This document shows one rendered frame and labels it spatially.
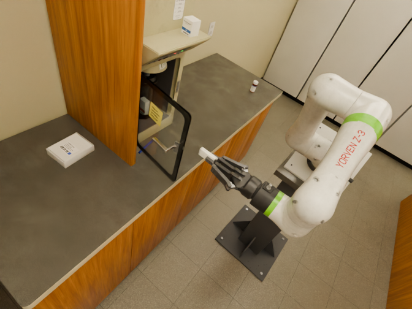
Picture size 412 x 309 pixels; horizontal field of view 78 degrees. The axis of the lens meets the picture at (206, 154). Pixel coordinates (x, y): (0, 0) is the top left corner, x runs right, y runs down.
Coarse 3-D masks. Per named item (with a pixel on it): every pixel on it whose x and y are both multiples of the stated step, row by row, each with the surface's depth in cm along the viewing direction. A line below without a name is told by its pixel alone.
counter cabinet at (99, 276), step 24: (240, 144) 213; (168, 192) 132; (192, 192) 175; (144, 216) 125; (168, 216) 162; (120, 240) 118; (144, 240) 150; (96, 264) 111; (120, 264) 140; (72, 288) 106; (96, 288) 131
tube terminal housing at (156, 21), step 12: (156, 0) 87; (168, 0) 91; (192, 0) 102; (156, 12) 90; (168, 12) 95; (192, 12) 106; (144, 24) 89; (156, 24) 94; (168, 24) 99; (180, 24) 104; (144, 36) 92; (168, 60) 112; (180, 60) 120; (180, 72) 126
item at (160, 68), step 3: (162, 63) 114; (165, 63) 117; (156, 66) 112; (159, 66) 113; (162, 66) 115; (165, 66) 117; (147, 69) 111; (150, 69) 112; (153, 69) 112; (156, 69) 113; (159, 69) 114; (162, 69) 115; (165, 69) 117; (147, 72) 112; (150, 72) 112; (153, 72) 113; (156, 72) 113; (159, 72) 114
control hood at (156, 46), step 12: (156, 36) 95; (168, 36) 97; (180, 36) 100; (204, 36) 105; (144, 48) 89; (156, 48) 88; (168, 48) 91; (180, 48) 95; (192, 48) 116; (144, 60) 92
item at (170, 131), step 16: (144, 80) 97; (144, 96) 102; (160, 96) 95; (144, 112) 107; (176, 112) 92; (144, 128) 113; (160, 128) 104; (176, 128) 96; (144, 144) 119; (176, 144) 101; (160, 160) 115; (176, 160) 106; (176, 176) 112
